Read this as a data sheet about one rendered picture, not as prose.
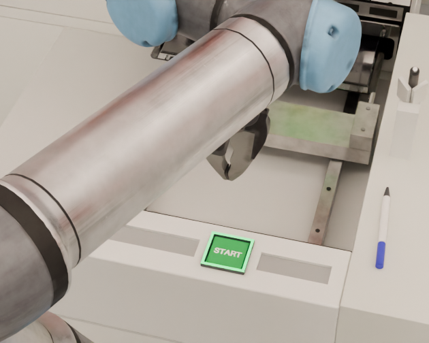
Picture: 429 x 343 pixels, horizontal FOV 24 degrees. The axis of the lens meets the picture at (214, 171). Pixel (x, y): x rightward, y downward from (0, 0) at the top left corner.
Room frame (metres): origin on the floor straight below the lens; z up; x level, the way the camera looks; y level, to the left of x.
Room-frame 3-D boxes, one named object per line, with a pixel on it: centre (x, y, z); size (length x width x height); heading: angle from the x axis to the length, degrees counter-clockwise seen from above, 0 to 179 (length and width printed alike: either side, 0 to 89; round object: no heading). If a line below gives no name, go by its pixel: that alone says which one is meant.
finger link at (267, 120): (0.81, -0.04, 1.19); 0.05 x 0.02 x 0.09; 75
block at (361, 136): (1.14, -0.23, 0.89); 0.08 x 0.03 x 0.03; 165
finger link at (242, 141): (0.83, -0.04, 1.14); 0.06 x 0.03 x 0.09; 165
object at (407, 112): (1.02, -0.26, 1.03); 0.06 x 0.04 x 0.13; 165
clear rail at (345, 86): (1.27, -0.08, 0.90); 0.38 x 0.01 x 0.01; 75
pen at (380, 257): (0.86, -0.22, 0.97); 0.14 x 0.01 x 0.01; 169
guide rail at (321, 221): (1.09, -0.18, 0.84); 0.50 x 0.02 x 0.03; 165
